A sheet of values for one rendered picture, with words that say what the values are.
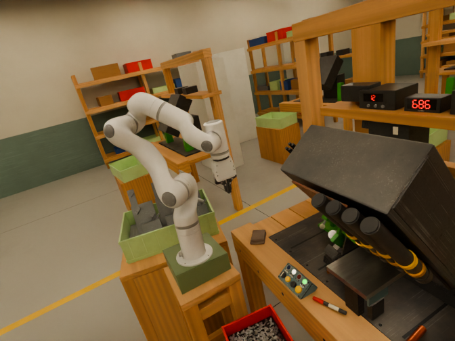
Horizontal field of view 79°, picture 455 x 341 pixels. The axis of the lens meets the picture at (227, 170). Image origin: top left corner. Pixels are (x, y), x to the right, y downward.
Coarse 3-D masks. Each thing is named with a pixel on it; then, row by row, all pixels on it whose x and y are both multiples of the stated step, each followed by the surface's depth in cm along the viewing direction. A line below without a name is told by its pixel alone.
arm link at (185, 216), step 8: (176, 176) 136; (184, 176) 134; (192, 176) 139; (192, 184) 134; (192, 192) 135; (192, 200) 137; (176, 208) 137; (184, 208) 135; (192, 208) 135; (176, 216) 133; (184, 216) 132; (192, 216) 133; (176, 224) 133; (184, 224) 132; (192, 224) 133
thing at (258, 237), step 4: (256, 232) 155; (260, 232) 154; (264, 232) 154; (252, 236) 152; (256, 236) 151; (260, 236) 151; (264, 236) 151; (252, 240) 150; (256, 240) 149; (260, 240) 148; (264, 240) 150
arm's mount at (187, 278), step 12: (204, 240) 155; (168, 252) 150; (216, 252) 142; (168, 264) 149; (204, 264) 136; (216, 264) 139; (228, 264) 142; (180, 276) 131; (192, 276) 134; (204, 276) 137; (216, 276) 141; (180, 288) 133; (192, 288) 136
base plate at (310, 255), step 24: (312, 216) 163; (288, 240) 147; (312, 240) 144; (312, 264) 128; (336, 288) 113; (408, 288) 107; (384, 312) 100; (408, 312) 98; (432, 312) 96; (408, 336) 90; (432, 336) 89
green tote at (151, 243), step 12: (204, 192) 210; (132, 216) 208; (204, 216) 179; (168, 228) 175; (204, 228) 182; (216, 228) 184; (120, 240) 171; (132, 240) 171; (144, 240) 173; (156, 240) 175; (168, 240) 178; (132, 252) 174; (144, 252) 176; (156, 252) 178
